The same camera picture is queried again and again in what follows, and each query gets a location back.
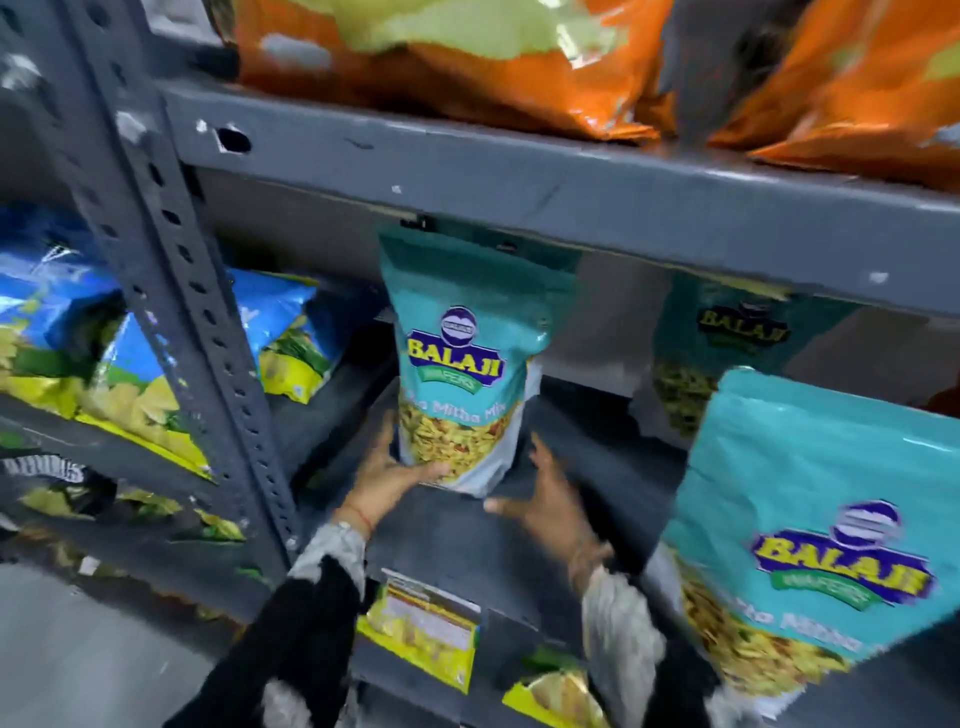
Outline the person's right hand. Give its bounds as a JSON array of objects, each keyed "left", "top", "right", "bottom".
[{"left": 483, "top": 433, "right": 613, "bottom": 580}]

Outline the person's left hand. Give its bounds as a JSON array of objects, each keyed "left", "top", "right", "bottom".
[{"left": 336, "top": 411, "right": 453, "bottom": 537}]

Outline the teal snack pouch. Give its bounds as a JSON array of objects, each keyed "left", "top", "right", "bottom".
[
  {"left": 378, "top": 225, "right": 577, "bottom": 499},
  {"left": 630, "top": 274, "right": 864, "bottom": 445},
  {"left": 643, "top": 366, "right": 960, "bottom": 720}
]

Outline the person's left forearm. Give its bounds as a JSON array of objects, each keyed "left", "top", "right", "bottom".
[{"left": 163, "top": 520, "right": 370, "bottom": 728}]

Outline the person's right forearm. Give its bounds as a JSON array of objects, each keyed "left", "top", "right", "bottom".
[{"left": 579, "top": 562, "right": 759, "bottom": 728}]

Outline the red thread wristband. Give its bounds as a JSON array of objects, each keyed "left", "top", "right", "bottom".
[{"left": 334, "top": 504, "right": 376, "bottom": 538}]

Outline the blue and yellow chips bag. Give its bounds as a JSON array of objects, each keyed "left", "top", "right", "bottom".
[
  {"left": 0, "top": 207, "right": 127, "bottom": 421},
  {"left": 228, "top": 267, "right": 355, "bottom": 406},
  {"left": 75, "top": 312, "right": 214, "bottom": 481}
]

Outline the grey metal shelving rack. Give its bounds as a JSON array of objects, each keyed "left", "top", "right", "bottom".
[{"left": 0, "top": 0, "right": 960, "bottom": 728}]

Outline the black and yellow snack packet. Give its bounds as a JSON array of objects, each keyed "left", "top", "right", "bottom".
[{"left": 0, "top": 444, "right": 249, "bottom": 544}]

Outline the orange and green snack bag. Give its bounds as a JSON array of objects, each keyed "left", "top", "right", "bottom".
[
  {"left": 708, "top": 0, "right": 960, "bottom": 193},
  {"left": 222, "top": 0, "right": 676, "bottom": 145}
]

